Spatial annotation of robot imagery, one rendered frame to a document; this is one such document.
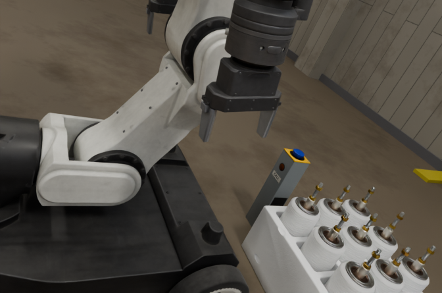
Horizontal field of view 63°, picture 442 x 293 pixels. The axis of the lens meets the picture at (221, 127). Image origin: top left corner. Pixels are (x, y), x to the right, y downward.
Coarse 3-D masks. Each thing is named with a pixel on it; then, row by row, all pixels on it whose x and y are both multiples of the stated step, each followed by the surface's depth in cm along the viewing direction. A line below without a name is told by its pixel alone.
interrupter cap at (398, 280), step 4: (376, 260) 96; (380, 260) 96; (384, 260) 97; (376, 264) 94; (380, 264) 95; (384, 264) 96; (388, 264) 96; (380, 268) 93; (384, 268) 94; (380, 272) 92; (384, 272) 93; (396, 272) 95; (384, 276) 91; (388, 276) 92; (392, 276) 93; (396, 276) 93; (400, 276) 94; (392, 280) 90; (396, 280) 91; (400, 280) 92
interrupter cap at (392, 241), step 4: (376, 228) 110; (380, 228) 111; (384, 228) 112; (376, 232) 108; (380, 232) 110; (380, 236) 107; (392, 236) 110; (384, 240) 106; (388, 240) 107; (392, 240) 108; (396, 240) 108; (388, 244) 105; (392, 244) 106
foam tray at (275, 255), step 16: (272, 208) 111; (256, 224) 113; (272, 224) 106; (256, 240) 111; (272, 240) 105; (288, 240) 100; (304, 240) 103; (256, 256) 111; (272, 256) 104; (288, 256) 99; (304, 256) 97; (256, 272) 109; (272, 272) 103; (288, 272) 98; (304, 272) 93; (320, 272) 94; (272, 288) 102; (288, 288) 97; (304, 288) 92; (320, 288) 89
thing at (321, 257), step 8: (312, 232) 98; (312, 240) 96; (320, 240) 94; (304, 248) 99; (312, 248) 96; (320, 248) 94; (328, 248) 93; (336, 248) 94; (344, 248) 95; (312, 256) 96; (320, 256) 94; (328, 256) 94; (336, 256) 94; (312, 264) 96; (320, 264) 95; (328, 264) 95
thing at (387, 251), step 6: (372, 228) 110; (372, 234) 107; (372, 240) 107; (378, 240) 106; (378, 246) 106; (384, 246) 105; (390, 246) 105; (396, 246) 107; (384, 252) 106; (390, 252) 106; (366, 258) 108; (384, 258) 107
